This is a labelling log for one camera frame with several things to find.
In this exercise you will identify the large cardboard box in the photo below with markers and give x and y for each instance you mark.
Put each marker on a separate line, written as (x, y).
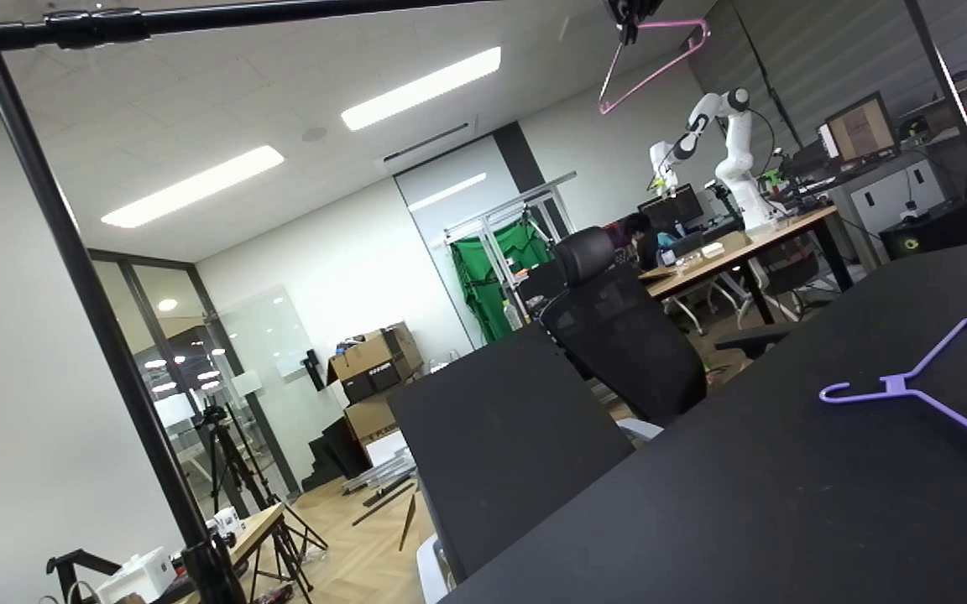
(366, 357)

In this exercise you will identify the ceiling air vent slot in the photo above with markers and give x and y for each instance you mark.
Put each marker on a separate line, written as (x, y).
(425, 142)

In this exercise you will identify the large green hanging cloth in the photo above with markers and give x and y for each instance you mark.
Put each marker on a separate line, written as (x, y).
(483, 291)

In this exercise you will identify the long wooden desk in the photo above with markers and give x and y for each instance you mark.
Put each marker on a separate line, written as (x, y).
(731, 251)

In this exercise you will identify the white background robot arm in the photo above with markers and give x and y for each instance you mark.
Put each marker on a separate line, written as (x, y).
(741, 146)

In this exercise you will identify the white box device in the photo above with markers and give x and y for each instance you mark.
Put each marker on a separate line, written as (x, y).
(135, 574)

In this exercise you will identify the black metal clothes rail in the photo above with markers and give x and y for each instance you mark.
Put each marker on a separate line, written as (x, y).
(89, 270)

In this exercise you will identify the small wooden stool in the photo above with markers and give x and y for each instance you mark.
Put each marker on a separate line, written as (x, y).
(256, 530)

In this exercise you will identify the small cardboard box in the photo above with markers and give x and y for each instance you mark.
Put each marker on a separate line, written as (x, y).
(370, 419)

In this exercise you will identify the dark desk monitor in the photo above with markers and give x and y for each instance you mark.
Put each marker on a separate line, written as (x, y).
(673, 204)

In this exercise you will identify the glass whiteboard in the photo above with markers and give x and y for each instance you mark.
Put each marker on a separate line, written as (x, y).
(270, 338)

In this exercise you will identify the black bag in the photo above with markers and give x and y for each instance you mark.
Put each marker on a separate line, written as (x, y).
(333, 458)

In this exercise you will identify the small green hanging cloth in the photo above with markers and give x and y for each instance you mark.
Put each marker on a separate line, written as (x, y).
(527, 245)

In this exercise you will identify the white drawer cabinet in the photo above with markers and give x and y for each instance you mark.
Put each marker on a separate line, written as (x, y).
(890, 194)

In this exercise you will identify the black camera tripod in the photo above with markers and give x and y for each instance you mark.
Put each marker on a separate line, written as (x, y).
(216, 423)

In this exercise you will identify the black mesh office chair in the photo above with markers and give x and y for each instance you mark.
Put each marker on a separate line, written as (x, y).
(628, 338)

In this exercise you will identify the computer monitor with lit screen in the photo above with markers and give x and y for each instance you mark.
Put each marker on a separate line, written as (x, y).
(857, 128)

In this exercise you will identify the black storage box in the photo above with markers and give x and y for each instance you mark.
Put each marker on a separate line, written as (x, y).
(370, 385)

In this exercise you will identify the long ceiling light panel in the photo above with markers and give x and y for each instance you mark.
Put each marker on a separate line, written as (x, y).
(193, 184)
(421, 89)

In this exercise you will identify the purple clothes hanger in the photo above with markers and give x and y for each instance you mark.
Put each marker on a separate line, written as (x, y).
(898, 388)

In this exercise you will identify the thin black stand pole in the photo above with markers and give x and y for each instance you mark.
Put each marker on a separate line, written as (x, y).
(772, 113)

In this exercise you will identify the pink clothes hanger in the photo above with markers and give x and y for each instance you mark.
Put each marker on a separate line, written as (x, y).
(663, 73)

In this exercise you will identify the silver garment rack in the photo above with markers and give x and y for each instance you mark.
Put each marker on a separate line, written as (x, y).
(528, 191)

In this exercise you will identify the black flat panel board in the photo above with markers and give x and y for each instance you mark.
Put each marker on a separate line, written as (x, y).
(505, 446)

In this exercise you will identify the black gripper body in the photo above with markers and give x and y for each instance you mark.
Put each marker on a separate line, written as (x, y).
(636, 8)

